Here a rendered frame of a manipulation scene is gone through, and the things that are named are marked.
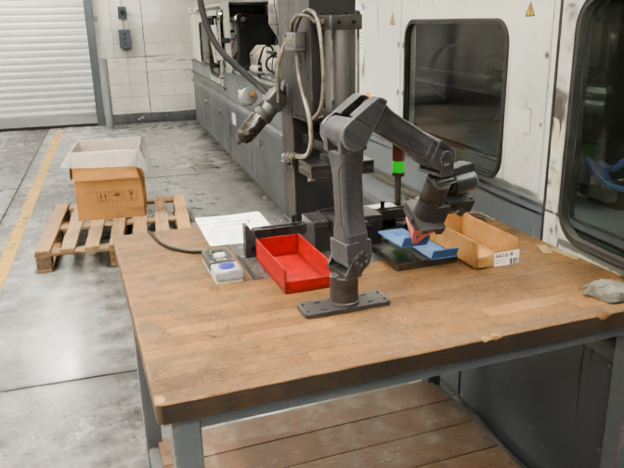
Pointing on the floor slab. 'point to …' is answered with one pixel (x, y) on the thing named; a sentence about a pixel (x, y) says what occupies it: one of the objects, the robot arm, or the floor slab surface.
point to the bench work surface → (346, 357)
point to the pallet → (50, 246)
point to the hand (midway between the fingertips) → (414, 240)
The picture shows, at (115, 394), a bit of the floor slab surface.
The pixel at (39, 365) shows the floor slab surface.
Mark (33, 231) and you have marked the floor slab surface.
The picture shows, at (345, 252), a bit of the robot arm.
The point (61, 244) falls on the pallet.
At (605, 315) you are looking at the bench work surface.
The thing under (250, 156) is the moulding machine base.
